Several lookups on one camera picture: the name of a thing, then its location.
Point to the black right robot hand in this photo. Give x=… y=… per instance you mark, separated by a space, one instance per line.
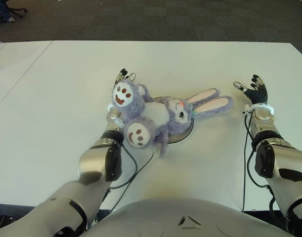
x=259 y=95

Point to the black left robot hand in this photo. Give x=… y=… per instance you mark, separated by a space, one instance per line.
x=123 y=75

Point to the black office chair base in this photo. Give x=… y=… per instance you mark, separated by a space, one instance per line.
x=18 y=10

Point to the purple plush bunny doll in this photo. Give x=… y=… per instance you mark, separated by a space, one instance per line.
x=153 y=113

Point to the person in blue jeans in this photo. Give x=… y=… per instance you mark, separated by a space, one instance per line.
x=2 y=7

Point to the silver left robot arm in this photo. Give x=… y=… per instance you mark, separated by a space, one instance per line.
x=94 y=160

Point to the silver robot torso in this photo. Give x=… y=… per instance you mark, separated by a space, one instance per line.
x=165 y=222

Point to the white plate with black rim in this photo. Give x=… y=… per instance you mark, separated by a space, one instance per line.
x=180 y=137

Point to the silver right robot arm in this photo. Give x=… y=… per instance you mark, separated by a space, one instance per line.
x=289 y=160

